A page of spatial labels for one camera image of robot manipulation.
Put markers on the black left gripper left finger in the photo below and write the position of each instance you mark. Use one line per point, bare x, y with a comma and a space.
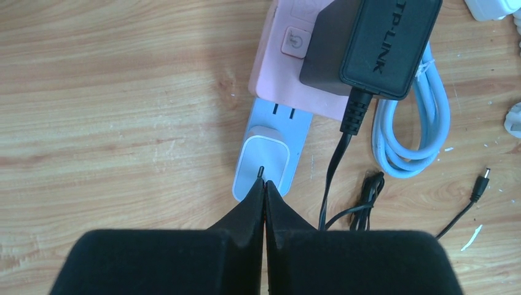
225, 258

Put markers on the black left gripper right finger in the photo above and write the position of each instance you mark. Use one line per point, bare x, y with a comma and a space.
305, 260

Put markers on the pink cube socket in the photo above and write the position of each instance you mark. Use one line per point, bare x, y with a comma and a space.
280, 55

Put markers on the white colourful power strip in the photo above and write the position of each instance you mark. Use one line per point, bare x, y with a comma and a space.
486, 10

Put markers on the small white charger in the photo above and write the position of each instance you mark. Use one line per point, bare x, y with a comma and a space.
263, 147

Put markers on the light blue power strip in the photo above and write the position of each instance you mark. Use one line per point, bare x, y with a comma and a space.
292, 123

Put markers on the small black power adapter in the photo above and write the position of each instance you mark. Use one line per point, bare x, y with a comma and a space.
374, 46

